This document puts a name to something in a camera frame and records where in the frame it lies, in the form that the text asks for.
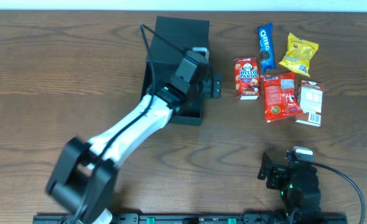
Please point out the red Hello Panda box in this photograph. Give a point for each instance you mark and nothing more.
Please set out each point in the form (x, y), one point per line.
(247, 81)

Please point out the blue Oreo cookie pack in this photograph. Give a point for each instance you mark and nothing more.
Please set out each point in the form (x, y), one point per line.
(266, 47)

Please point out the dark green cardboard box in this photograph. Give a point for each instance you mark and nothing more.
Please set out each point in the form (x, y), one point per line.
(185, 34)

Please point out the yellow snack bag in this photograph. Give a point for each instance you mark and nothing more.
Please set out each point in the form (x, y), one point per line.
(298, 55)

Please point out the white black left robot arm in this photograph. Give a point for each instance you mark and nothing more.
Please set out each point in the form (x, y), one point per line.
(84, 176)

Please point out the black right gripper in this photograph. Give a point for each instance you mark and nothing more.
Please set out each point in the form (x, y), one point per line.
(272, 175)

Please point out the red snack bag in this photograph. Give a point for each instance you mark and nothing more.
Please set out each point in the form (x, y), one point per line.
(279, 97)

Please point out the brown white carton box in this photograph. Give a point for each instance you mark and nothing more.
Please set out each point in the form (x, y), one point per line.
(310, 99)

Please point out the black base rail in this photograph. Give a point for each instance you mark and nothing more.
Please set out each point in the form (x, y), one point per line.
(133, 218)

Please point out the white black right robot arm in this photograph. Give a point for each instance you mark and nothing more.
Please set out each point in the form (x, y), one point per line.
(297, 183)

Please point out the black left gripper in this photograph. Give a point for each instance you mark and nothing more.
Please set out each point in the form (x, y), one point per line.
(216, 84)

